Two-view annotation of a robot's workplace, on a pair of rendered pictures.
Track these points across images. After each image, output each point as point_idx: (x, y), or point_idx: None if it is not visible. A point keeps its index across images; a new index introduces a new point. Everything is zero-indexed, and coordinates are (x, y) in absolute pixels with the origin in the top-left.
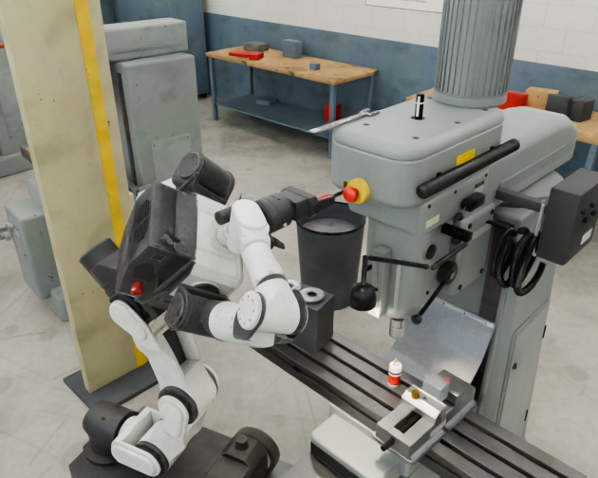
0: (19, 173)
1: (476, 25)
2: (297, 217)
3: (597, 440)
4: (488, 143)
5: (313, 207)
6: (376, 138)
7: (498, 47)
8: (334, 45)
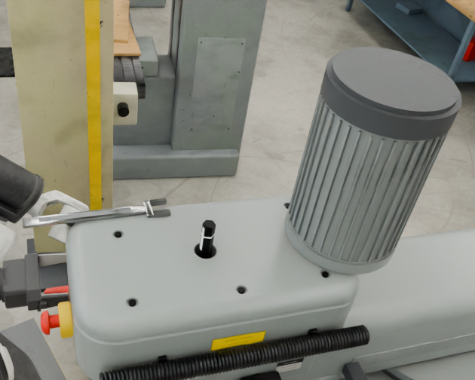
0: (130, 7)
1: (334, 157)
2: (6, 306)
3: None
4: (303, 326)
5: (28, 303)
6: (81, 277)
7: (363, 203)
8: None
